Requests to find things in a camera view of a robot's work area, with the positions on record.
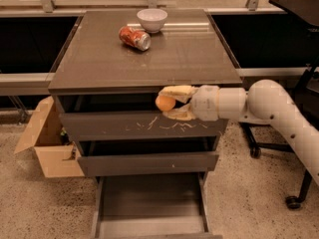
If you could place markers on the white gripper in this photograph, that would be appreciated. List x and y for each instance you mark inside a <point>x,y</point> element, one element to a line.
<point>205,103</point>

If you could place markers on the orange fruit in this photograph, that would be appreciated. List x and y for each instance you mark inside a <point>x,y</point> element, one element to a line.
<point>164,103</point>

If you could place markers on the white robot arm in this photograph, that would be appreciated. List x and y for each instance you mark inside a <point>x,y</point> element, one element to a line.
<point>232,106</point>

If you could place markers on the grey drawer cabinet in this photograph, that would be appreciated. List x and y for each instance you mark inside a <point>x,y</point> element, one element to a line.
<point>187,51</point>

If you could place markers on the grey middle drawer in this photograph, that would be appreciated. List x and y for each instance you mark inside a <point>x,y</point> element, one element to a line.
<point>148,156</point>

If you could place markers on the grey drawer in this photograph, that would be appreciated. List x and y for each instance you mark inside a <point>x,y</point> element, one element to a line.
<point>148,156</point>
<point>157,206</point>
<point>126,116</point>

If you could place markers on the grey top drawer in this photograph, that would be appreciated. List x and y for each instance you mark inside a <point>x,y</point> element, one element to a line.
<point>126,116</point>

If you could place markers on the grey bottom drawer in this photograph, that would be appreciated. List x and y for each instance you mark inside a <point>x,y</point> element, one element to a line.
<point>157,206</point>

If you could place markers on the crushed orange soda can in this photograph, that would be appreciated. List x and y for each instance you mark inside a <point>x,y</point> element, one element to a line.
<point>135,38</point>

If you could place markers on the white bowl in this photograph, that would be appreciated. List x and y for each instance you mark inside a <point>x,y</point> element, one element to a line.
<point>152,19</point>

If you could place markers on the black office chair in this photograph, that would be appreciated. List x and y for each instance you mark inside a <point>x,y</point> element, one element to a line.
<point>272,105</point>

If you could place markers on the brown cardboard box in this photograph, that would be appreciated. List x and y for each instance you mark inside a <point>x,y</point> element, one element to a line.
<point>43,135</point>

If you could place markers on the black side table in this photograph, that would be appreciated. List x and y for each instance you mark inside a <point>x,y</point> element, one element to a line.
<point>307,10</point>

